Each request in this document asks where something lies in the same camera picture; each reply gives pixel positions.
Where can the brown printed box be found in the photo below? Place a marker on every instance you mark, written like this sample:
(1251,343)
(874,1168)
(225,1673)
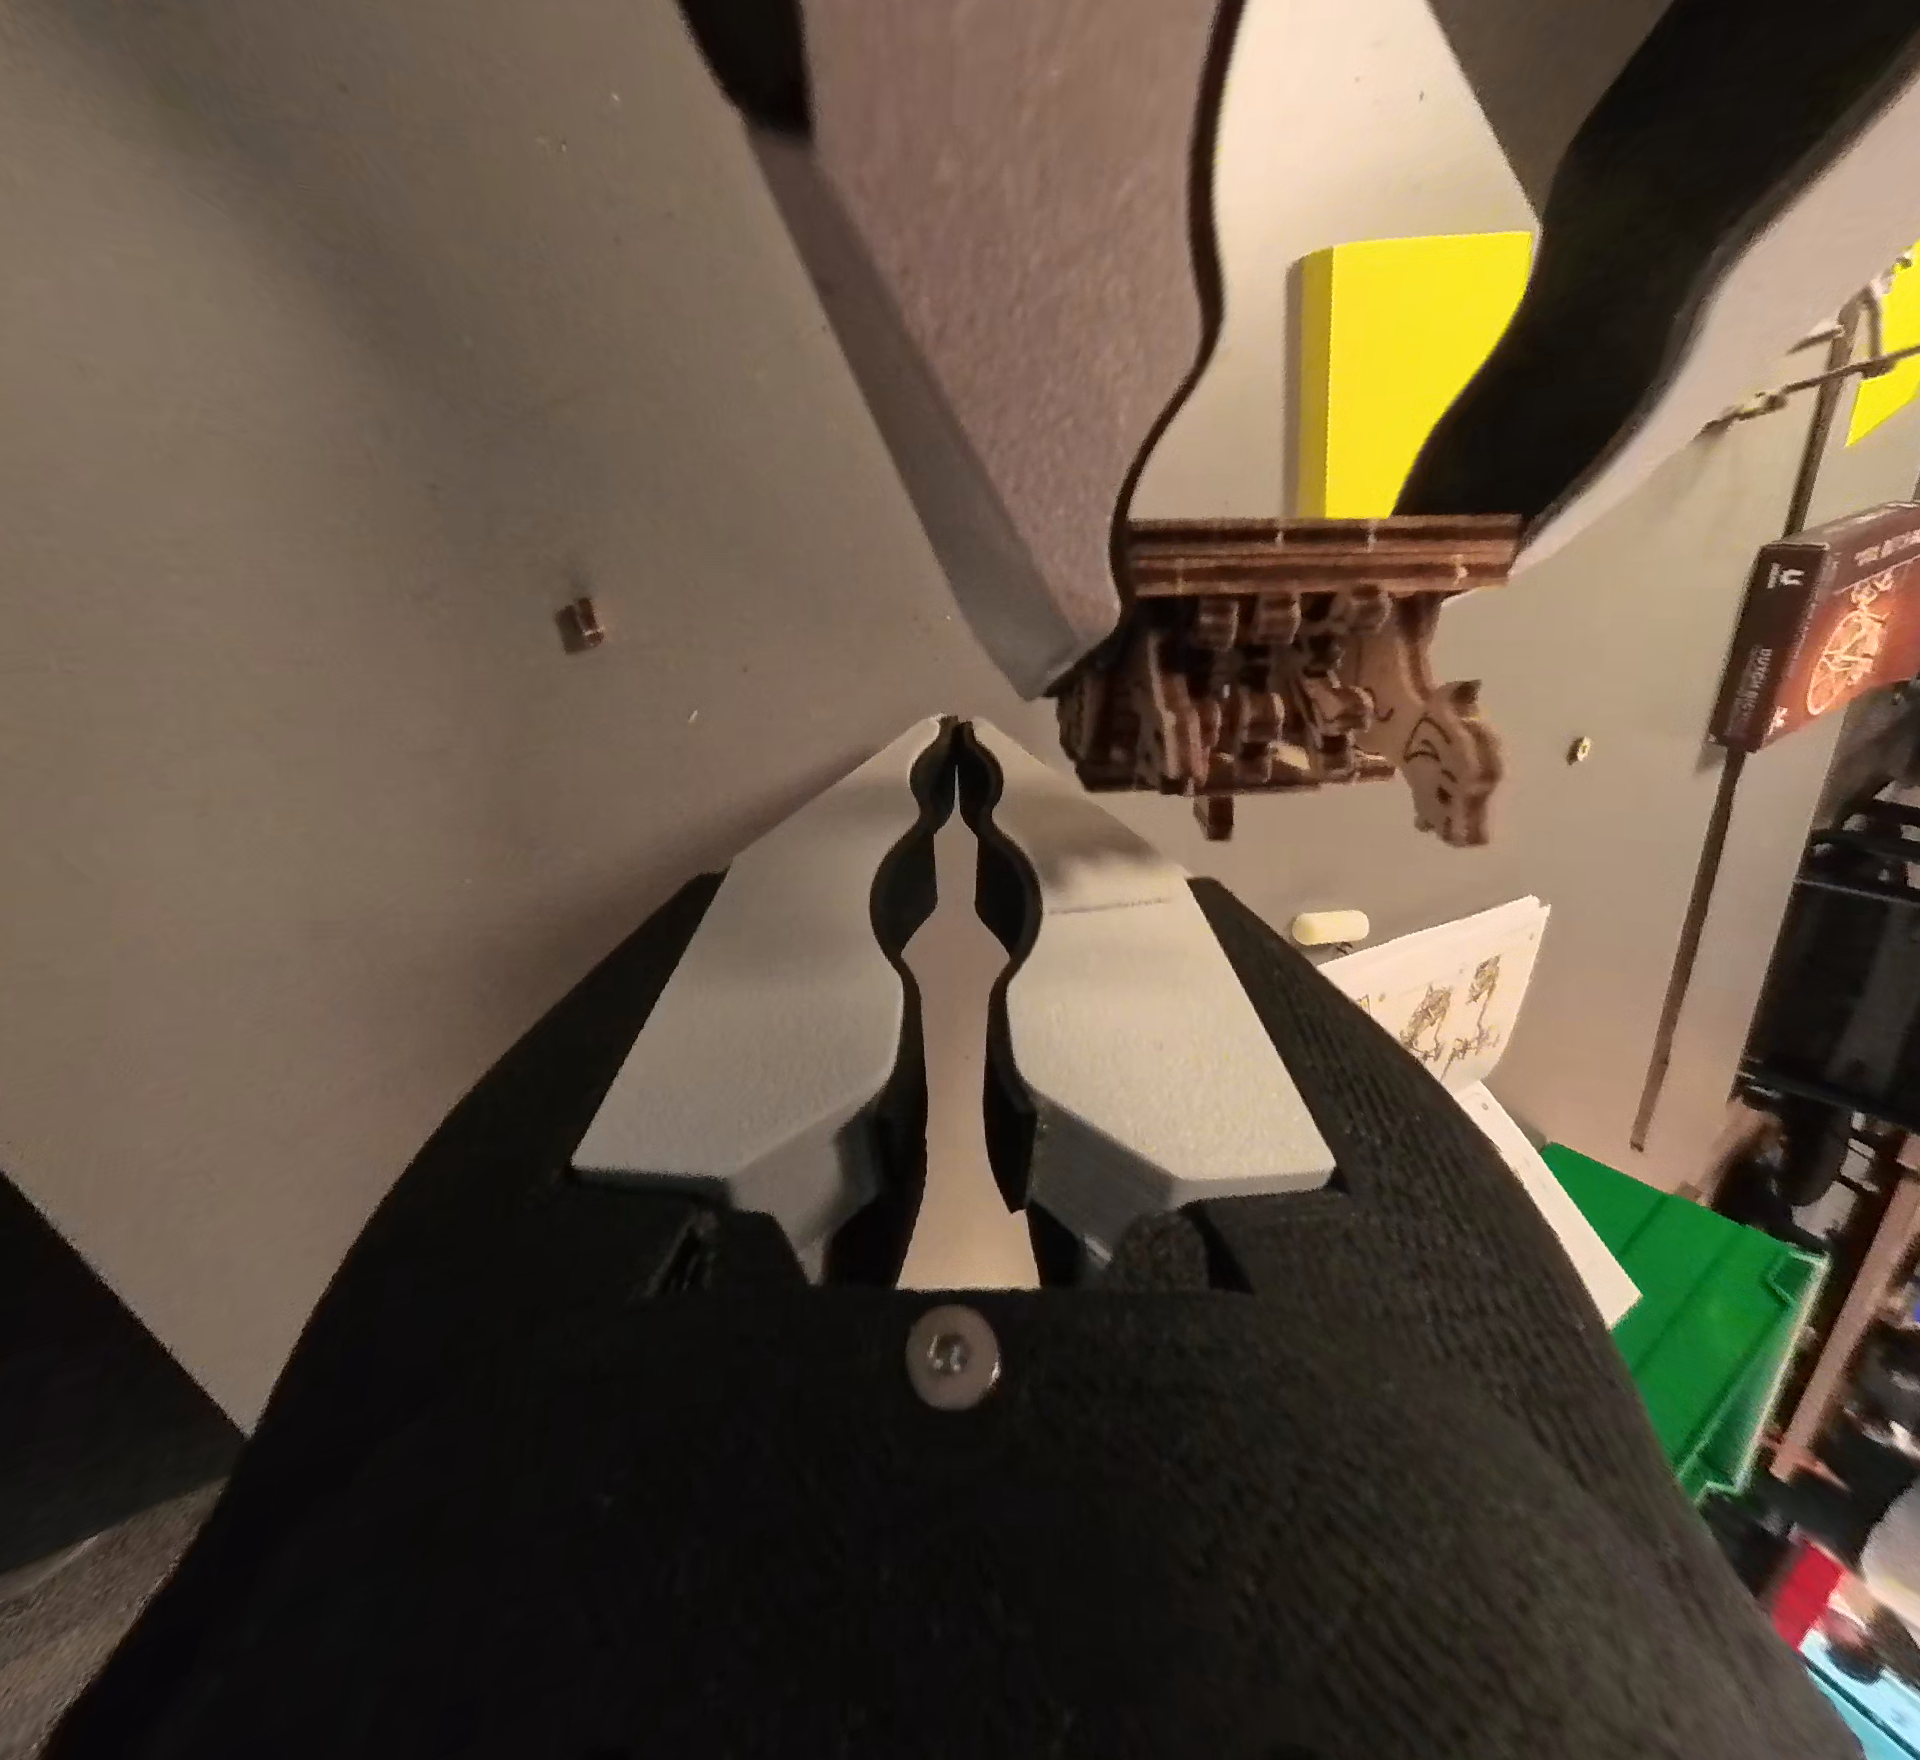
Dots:
(1845,619)

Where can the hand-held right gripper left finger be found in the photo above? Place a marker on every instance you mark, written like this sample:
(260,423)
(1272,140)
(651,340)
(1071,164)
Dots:
(720,1039)

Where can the printed instruction booklet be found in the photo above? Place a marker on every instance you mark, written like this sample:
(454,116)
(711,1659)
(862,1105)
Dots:
(1439,994)

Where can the small brown wooden model box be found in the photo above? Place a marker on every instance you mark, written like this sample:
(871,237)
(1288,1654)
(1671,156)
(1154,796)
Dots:
(1289,560)

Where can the tiny pale wood chip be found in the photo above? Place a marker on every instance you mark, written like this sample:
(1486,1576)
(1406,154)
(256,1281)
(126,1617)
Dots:
(579,626)

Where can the background office chair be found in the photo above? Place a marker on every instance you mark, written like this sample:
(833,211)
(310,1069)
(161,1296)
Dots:
(1836,980)

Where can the pale cylindrical stick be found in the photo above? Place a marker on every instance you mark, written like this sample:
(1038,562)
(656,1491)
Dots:
(1328,928)

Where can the yellow sticky note pad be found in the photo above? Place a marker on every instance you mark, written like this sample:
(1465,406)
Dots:
(1394,364)

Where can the green plastic bin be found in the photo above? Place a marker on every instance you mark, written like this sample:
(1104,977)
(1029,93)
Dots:
(1694,1310)

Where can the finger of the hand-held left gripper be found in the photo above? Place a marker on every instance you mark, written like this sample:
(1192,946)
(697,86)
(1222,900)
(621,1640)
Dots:
(1019,140)
(1725,335)

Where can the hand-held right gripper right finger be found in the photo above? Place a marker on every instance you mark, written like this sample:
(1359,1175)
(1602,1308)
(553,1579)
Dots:
(1170,1039)

